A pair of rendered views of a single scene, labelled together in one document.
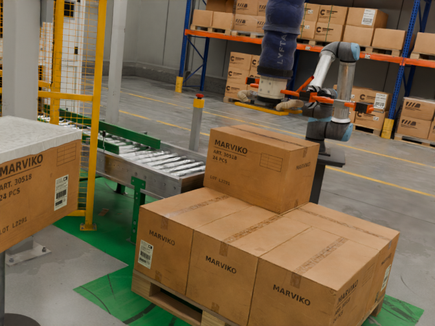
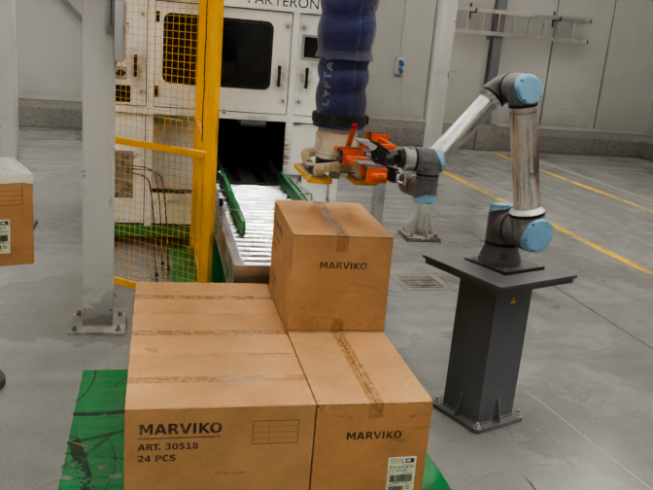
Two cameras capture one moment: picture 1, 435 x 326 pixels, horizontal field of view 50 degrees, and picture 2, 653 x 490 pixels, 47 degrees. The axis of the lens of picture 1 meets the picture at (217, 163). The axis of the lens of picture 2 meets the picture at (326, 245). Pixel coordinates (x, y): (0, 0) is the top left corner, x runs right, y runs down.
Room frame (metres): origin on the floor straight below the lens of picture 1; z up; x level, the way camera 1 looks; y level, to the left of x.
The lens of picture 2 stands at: (0.68, -2.40, 1.68)
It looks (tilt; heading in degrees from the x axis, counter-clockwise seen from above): 15 degrees down; 43
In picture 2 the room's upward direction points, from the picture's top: 5 degrees clockwise
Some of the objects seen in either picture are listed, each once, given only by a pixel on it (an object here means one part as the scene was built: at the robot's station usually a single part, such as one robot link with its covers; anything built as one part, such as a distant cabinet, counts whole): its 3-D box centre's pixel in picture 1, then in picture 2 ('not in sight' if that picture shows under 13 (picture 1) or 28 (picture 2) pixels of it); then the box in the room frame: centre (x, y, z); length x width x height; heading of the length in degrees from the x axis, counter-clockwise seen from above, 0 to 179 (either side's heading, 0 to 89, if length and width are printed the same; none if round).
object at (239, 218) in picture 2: (49, 128); (224, 196); (3.83, 1.44, 0.60); 1.60 x 0.10 x 0.09; 56
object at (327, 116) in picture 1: (323, 112); (425, 188); (3.12, -0.66, 1.13); 0.12 x 0.09 x 0.12; 65
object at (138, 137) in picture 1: (99, 123); (303, 199); (4.27, 1.14, 0.60); 1.60 x 0.10 x 0.09; 56
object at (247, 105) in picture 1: (261, 105); (312, 169); (2.92, -0.22, 1.14); 0.34 x 0.10 x 0.05; 56
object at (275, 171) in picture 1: (260, 165); (326, 262); (2.99, -0.28, 0.74); 0.60 x 0.40 x 0.40; 55
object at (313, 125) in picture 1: (318, 126); (505, 222); (3.65, -0.74, 0.95); 0.17 x 0.15 x 0.18; 65
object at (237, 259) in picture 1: (268, 249); (258, 378); (2.56, -0.37, 0.34); 1.20 x 1.00 x 0.40; 56
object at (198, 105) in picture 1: (192, 156); (372, 254); (3.93, 0.22, 0.50); 0.07 x 0.07 x 1.00; 56
